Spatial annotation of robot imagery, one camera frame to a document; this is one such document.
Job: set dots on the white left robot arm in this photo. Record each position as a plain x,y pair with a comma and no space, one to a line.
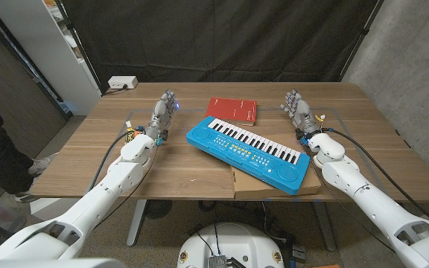
99,193

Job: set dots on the white power strip box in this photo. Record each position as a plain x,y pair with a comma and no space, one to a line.
122,82

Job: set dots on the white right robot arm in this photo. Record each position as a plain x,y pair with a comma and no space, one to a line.
367,197

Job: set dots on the white sneaker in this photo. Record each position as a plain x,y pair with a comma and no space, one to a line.
40,165

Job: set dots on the black backdrop stand pole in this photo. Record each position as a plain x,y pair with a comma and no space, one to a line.
82,48
361,37

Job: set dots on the round black floor fan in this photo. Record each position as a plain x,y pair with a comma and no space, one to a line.
157,208

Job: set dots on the grey table leg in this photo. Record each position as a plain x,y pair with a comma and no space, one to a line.
136,223
325,227

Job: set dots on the red notebook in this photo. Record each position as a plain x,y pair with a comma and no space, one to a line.
231,109

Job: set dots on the white robot torso base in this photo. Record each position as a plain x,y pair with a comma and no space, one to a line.
229,245

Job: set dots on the black backdrop curtain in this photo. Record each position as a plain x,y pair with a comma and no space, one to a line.
218,37

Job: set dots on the flat cardboard box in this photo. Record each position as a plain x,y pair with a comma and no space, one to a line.
250,186

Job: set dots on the white shelf cabinet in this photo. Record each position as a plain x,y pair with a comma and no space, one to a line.
39,44

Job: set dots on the blue toy piano keyboard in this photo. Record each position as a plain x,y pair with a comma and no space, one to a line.
248,152

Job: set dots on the orange floor item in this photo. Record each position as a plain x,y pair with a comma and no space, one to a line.
326,266

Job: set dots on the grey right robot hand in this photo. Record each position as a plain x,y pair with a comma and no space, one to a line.
302,111

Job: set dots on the grey power adapter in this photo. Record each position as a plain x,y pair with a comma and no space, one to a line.
299,253

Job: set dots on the small colourful snack packet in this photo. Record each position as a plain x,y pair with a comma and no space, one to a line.
129,137

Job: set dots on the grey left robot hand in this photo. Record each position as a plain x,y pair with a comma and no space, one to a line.
161,111

